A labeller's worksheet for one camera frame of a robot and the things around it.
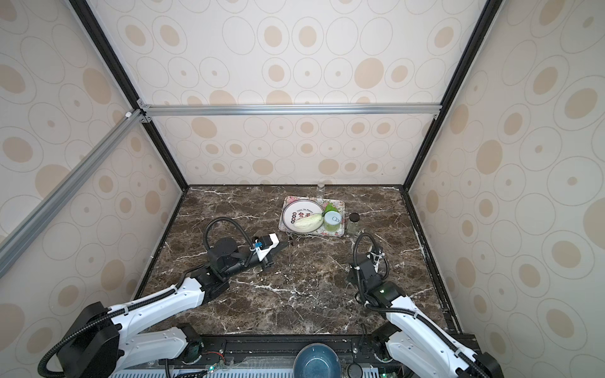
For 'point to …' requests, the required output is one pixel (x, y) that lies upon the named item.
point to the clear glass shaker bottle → (321, 190)
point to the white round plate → (299, 209)
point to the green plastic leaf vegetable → (329, 207)
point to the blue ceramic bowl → (317, 361)
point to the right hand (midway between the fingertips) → (366, 268)
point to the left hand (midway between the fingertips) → (292, 244)
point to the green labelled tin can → (332, 221)
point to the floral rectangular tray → (339, 204)
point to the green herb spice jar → (353, 227)
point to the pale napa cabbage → (310, 223)
